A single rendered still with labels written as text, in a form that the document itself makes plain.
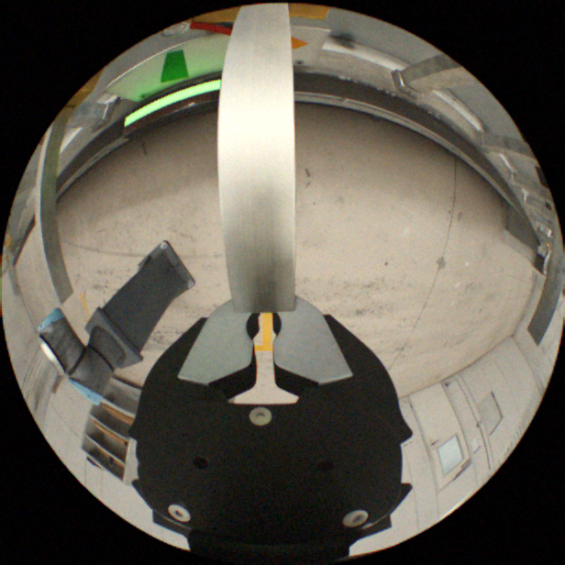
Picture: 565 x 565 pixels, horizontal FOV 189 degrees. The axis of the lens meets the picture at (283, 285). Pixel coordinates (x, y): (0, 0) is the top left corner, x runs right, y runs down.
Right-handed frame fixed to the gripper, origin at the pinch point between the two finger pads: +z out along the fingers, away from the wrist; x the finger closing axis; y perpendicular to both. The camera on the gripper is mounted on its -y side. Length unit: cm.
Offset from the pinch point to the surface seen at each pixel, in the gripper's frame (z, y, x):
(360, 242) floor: 83, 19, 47
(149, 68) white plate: 3.7, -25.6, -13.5
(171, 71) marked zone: 7.0, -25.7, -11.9
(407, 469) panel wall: -34, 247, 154
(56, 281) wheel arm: -2.5, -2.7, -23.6
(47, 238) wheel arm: -2.5, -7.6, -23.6
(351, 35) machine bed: 16, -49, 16
